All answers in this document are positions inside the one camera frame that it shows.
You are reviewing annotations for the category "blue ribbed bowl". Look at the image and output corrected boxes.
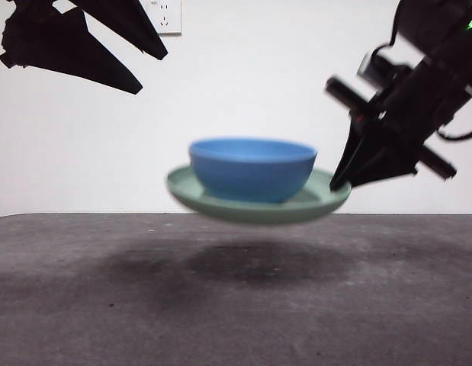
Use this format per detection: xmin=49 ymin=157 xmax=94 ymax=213
xmin=188 ymin=136 xmax=319 ymax=204

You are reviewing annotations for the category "pale green plate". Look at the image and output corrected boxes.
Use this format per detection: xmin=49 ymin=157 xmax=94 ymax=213
xmin=165 ymin=164 xmax=353 ymax=225

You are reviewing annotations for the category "white wall socket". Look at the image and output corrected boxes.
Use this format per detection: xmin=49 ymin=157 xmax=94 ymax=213
xmin=140 ymin=0 xmax=183 ymax=37

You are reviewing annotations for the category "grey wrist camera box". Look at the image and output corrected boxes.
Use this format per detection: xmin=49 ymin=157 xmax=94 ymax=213
xmin=356 ymin=50 xmax=411 ymax=92

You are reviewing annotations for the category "black cable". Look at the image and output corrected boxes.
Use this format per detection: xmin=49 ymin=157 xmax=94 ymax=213
xmin=436 ymin=122 xmax=472 ymax=141

